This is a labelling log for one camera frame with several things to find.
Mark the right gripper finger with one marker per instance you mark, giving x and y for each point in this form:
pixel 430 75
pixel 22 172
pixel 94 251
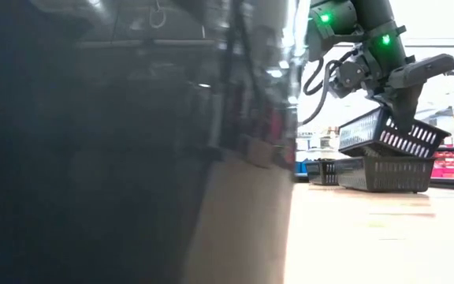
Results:
pixel 408 106

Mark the blue bin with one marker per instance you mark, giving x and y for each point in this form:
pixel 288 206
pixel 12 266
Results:
pixel 301 167

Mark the black slotted plastic basket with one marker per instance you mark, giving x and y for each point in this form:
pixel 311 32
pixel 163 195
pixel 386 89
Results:
pixel 321 171
pixel 388 173
pixel 369 130

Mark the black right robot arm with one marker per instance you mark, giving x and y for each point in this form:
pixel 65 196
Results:
pixel 373 16

